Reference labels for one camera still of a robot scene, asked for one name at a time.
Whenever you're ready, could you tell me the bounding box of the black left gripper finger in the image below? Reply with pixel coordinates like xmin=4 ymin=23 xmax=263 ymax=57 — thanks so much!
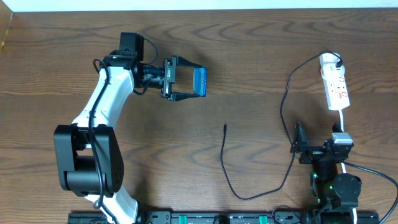
xmin=170 ymin=92 xmax=200 ymax=102
xmin=175 ymin=55 xmax=203 ymax=68

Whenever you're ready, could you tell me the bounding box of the blue Samsung Galaxy smartphone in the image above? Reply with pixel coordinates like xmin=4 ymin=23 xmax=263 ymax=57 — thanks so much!
xmin=193 ymin=67 xmax=208 ymax=97

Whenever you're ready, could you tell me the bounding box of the black USB charging cable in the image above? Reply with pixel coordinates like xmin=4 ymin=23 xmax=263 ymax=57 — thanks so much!
xmin=220 ymin=51 xmax=343 ymax=201

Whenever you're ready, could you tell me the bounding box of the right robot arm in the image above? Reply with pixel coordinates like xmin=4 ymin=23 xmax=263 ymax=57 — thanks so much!
xmin=290 ymin=123 xmax=362 ymax=223

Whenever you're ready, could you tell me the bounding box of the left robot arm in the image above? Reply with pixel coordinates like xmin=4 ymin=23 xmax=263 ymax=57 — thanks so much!
xmin=53 ymin=32 xmax=208 ymax=223

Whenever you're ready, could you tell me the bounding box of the white power strip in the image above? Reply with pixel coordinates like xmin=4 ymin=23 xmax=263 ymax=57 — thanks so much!
xmin=319 ymin=52 xmax=351 ymax=111

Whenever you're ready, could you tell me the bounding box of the white power strip cord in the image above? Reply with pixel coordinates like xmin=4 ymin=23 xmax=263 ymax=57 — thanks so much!
xmin=338 ymin=108 xmax=358 ymax=224

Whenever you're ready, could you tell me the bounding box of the black right camera cable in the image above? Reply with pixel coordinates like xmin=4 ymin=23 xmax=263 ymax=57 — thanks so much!
xmin=341 ymin=160 xmax=398 ymax=224

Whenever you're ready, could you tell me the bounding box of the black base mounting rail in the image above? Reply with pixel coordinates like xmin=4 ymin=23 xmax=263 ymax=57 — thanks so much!
xmin=66 ymin=210 xmax=379 ymax=224

